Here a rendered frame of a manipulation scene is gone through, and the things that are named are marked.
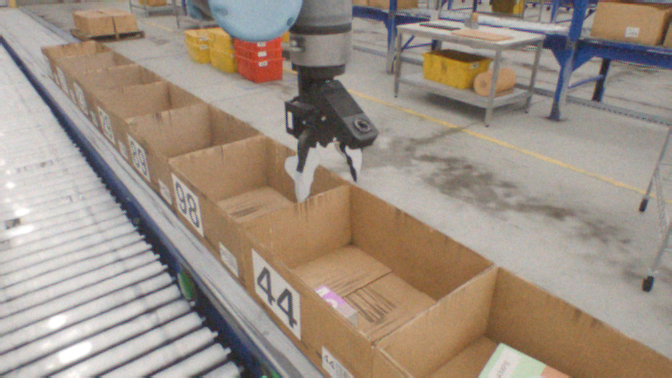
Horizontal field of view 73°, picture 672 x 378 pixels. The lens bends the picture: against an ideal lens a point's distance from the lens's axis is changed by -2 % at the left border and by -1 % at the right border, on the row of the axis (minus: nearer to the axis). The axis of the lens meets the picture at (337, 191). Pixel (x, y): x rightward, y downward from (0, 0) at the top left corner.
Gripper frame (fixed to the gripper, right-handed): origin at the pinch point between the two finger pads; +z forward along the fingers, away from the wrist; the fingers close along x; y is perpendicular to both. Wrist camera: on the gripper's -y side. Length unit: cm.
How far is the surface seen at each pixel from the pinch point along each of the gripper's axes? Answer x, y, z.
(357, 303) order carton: -7.6, 1.9, 29.7
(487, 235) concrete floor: -173, 72, 119
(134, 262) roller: 20, 66, 43
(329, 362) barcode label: 8.6, -9.8, 25.0
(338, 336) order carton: 8.4, -11.9, 17.6
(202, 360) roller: 20, 21, 43
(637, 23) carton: -420, 110, 25
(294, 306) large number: 8.5, 0.1, 19.9
